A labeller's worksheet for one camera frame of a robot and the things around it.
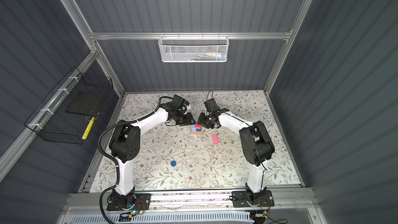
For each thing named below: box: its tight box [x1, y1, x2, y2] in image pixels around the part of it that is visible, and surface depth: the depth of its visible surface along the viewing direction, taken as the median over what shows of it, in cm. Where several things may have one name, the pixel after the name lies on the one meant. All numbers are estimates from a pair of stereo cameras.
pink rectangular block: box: [211, 134, 220, 145], surface depth 98 cm
